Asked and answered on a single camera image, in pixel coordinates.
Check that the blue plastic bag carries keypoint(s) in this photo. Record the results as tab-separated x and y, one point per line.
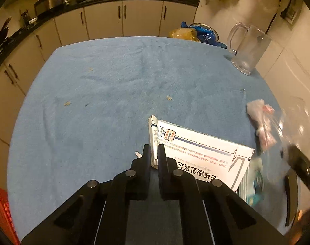
208	37

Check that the beige base cabinets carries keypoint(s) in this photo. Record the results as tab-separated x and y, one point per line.
104	21

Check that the yellow plastic bag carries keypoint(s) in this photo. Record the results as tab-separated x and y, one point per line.
183	33

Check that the wall socket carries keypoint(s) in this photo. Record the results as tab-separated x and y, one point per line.
292	14

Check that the blue tablecloth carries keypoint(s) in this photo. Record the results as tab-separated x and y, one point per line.
114	86

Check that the teal packet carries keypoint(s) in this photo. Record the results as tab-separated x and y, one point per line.
254	183

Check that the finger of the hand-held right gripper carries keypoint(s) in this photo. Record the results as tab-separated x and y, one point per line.
302	168

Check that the white cardboard box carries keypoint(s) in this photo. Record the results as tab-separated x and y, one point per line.
208	153

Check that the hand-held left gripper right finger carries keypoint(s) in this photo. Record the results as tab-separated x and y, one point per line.
163	168

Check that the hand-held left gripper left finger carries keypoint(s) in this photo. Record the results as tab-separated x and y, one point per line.
144	168

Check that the steel kettle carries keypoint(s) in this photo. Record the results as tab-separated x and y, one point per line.
25	17

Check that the red plastic mesh basket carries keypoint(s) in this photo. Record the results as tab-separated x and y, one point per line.
3	217

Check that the pink white crumpled wrapper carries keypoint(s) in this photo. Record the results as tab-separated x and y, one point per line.
262	122

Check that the clear glass mug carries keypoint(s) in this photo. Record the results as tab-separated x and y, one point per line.
249	48

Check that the clear plastic wrapper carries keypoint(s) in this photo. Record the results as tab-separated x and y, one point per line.
295	122

